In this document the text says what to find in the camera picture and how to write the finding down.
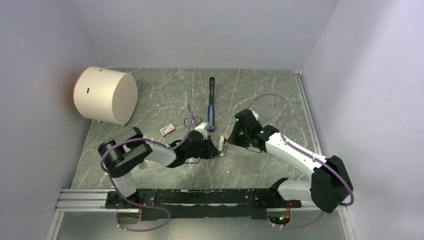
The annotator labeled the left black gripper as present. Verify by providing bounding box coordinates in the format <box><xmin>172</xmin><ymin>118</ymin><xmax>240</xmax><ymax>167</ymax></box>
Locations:
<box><xmin>185</xmin><ymin>135</ymin><xmax>220</xmax><ymax>160</ymax></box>

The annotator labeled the beige white stapler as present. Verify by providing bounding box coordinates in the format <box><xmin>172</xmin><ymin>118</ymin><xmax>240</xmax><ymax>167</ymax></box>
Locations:
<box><xmin>218</xmin><ymin>133</ymin><xmax>230</xmax><ymax>156</ymax></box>

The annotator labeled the blue black stapler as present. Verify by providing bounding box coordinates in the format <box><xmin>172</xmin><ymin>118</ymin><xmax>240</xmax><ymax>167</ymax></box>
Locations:
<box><xmin>207</xmin><ymin>77</ymin><xmax>216</xmax><ymax>132</ymax></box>

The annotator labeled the red white staple box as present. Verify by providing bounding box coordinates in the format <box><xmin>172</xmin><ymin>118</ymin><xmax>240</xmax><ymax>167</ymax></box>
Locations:
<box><xmin>159</xmin><ymin>123</ymin><xmax>176</xmax><ymax>137</ymax></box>

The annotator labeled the staple box tray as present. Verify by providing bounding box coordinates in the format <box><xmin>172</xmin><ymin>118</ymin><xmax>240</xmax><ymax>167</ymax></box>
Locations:
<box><xmin>183</xmin><ymin>116</ymin><xmax>202</xmax><ymax>126</ymax></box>

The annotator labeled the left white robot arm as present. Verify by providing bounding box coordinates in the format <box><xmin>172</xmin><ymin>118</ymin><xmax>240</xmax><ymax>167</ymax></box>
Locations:
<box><xmin>97</xmin><ymin>127</ymin><xmax>220</xmax><ymax>208</ymax></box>

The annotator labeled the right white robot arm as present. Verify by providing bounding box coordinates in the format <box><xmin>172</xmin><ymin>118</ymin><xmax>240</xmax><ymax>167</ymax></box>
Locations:
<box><xmin>229</xmin><ymin>109</ymin><xmax>354</xmax><ymax>213</ymax></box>

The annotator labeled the cream cylindrical container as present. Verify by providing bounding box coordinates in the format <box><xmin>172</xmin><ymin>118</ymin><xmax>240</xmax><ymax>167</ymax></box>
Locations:
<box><xmin>73</xmin><ymin>66</ymin><xmax>138</xmax><ymax>125</ymax></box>

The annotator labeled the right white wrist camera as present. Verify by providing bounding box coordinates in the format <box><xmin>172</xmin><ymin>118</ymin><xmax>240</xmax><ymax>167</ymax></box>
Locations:
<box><xmin>251</xmin><ymin>110</ymin><xmax>259</xmax><ymax>121</ymax></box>

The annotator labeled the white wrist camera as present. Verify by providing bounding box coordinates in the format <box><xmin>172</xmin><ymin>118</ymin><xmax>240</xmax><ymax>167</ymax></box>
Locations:
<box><xmin>195</xmin><ymin>122</ymin><xmax>211</xmax><ymax>132</ymax></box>
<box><xmin>251</xmin><ymin>110</ymin><xmax>259</xmax><ymax>121</ymax></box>

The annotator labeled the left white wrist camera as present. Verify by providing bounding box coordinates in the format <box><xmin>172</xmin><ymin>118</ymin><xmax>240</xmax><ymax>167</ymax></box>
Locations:
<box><xmin>195</xmin><ymin>122</ymin><xmax>211</xmax><ymax>132</ymax></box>

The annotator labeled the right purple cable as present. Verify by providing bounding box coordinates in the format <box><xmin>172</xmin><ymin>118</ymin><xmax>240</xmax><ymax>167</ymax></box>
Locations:
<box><xmin>246</xmin><ymin>93</ymin><xmax>355</xmax><ymax>230</ymax></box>

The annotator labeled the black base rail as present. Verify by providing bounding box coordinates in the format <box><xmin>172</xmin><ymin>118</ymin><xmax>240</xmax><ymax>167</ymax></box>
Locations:
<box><xmin>105</xmin><ymin>188</ymin><xmax>302</xmax><ymax>221</ymax></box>

